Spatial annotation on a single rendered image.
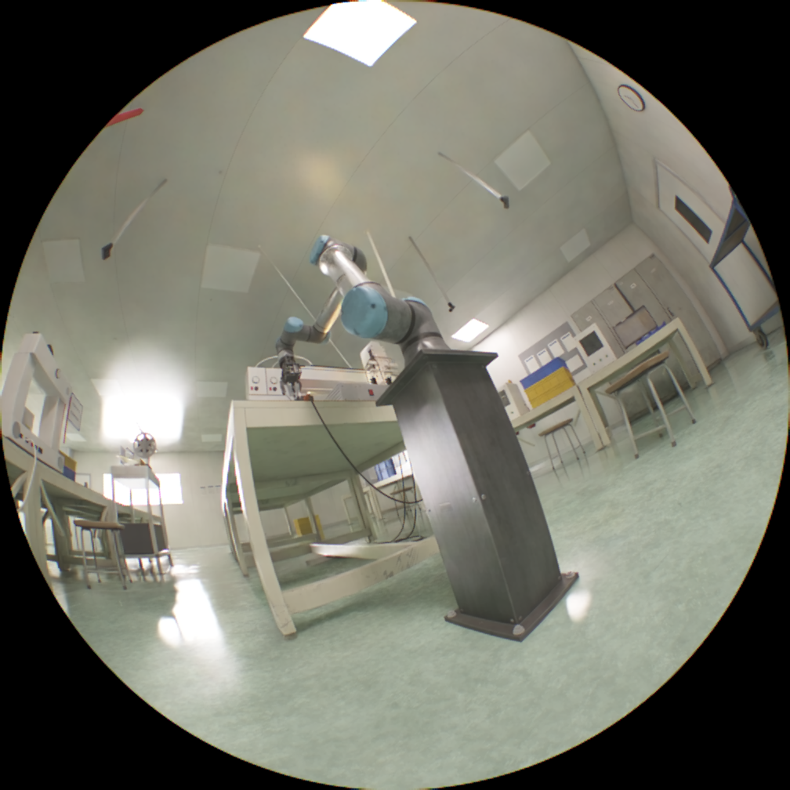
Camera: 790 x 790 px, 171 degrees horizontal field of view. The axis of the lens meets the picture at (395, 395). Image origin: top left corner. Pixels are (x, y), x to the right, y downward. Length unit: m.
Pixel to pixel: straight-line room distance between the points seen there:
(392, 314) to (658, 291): 4.46
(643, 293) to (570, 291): 1.46
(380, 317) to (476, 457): 0.35
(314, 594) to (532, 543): 0.61
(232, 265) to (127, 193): 1.41
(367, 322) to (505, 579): 0.59
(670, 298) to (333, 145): 4.60
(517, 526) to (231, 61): 2.83
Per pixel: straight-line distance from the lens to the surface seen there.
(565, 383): 3.29
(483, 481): 0.51
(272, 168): 2.55
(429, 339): 0.65
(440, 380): 0.54
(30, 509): 1.92
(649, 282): 4.80
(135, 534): 3.13
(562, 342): 5.08
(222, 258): 2.98
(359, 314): 0.60
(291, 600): 0.85
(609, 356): 3.28
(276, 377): 1.59
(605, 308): 4.64
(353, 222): 2.85
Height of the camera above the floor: 0.35
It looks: 21 degrees up
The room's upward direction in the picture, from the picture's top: 18 degrees counter-clockwise
